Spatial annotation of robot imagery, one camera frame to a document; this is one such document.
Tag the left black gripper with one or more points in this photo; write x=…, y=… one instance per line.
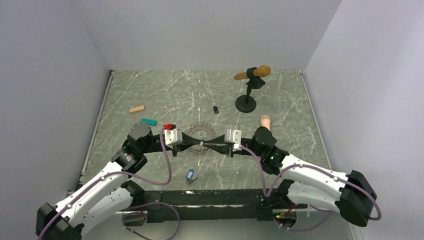
x=182, y=146

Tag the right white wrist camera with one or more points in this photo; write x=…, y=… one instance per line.
x=234, y=137

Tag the pink wooden cylinder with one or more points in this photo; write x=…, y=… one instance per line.
x=266, y=121

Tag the small black cylinder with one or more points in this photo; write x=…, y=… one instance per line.
x=215, y=109

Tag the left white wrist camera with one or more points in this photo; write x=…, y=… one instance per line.
x=173, y=137

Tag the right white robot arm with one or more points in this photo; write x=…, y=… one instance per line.
x=348, y=194

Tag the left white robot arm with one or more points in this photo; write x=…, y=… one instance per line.
x=111, y=189

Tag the blue key tag with key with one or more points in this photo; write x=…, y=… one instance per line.
x=190, y=177

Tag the black microphone stand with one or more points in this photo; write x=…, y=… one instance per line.
x=246, y=103

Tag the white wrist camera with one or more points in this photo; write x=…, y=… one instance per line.
x=234, y=137
x=173, y=137

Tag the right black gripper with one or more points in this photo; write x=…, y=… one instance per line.
x=226, y=149

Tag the teal block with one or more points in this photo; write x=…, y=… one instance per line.
x=151, y=122

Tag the tan wooden block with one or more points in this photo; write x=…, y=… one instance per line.
x=136, y=109

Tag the black base frame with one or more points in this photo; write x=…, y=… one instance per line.
x=215, y=204

